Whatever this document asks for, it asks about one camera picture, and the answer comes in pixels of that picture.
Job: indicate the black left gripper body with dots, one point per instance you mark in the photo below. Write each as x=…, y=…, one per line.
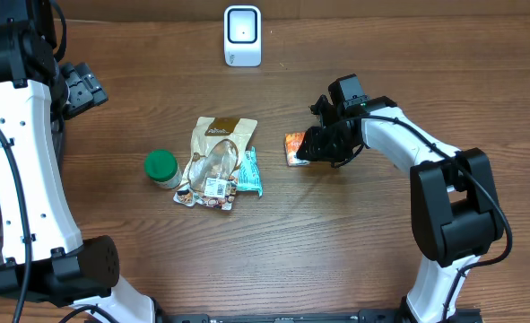
x=84, y=92

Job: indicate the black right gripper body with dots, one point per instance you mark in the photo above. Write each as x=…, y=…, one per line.
x=333, y=144

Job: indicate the orange snack packet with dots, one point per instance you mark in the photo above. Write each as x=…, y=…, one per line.
x=292, y=144

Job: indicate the teal snack packet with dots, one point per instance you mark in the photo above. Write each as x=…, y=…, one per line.
x=249, y=174

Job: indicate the green lid white jar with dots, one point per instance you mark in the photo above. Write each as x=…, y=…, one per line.
x=163, y=169

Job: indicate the beige brown snack pouch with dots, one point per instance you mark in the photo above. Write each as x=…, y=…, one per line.
x=211, y=176

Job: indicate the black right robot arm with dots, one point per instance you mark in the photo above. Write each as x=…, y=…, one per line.
x=456, y=218

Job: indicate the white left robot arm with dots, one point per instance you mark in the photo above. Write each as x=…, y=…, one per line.
x=32, y=95

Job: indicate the white barcode scanner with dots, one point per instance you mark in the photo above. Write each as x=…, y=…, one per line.
x=242, y=35

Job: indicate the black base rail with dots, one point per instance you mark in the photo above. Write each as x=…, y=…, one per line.
x=291, y=318

